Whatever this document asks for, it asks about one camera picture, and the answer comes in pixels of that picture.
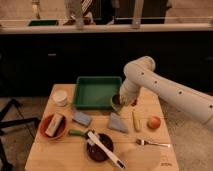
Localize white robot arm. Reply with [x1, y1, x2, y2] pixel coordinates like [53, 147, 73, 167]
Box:
[119, 56, 213, 132]

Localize green plastic tray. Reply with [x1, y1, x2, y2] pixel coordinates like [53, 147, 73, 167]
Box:
[73, 76, 122, 110]

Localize dark red grapes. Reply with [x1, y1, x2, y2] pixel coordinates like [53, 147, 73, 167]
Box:
[131, 99, 138, 107]

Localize grey triangular cloth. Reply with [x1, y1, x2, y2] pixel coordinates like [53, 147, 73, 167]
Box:
[108, 113, 128, 133]

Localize blue sponge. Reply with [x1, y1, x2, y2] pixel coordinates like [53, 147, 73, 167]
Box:
[73, 112, 92, 127]

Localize white cup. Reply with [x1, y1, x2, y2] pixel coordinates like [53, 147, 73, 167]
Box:
[52, 90, 67, 107]

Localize red orange apple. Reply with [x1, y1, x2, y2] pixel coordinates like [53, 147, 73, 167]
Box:
[147, 116, 161, 130]

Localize white brown block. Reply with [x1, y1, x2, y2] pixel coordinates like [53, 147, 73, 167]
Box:
[45, 113, 64, 137]

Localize orange bowl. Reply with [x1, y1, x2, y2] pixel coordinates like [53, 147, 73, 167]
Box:
[39, 114, 67, 141]

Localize silver fork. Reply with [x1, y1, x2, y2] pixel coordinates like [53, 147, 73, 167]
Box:
[136, 139, 171, 148]

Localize wooden table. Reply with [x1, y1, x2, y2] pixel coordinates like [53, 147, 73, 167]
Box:
[25, 88, 179, 171]

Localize dark brown bowl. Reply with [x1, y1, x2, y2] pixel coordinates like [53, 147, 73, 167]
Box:
[85, 132, 115, 163]

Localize person in background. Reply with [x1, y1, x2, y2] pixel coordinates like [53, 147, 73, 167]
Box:
[64, 0, 173, 26]

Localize black stand legs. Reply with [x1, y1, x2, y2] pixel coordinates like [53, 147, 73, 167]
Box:
[0, 99, 40, 171]

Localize green handled tool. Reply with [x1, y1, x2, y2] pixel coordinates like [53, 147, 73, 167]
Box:
[68, 129, 89, 139]

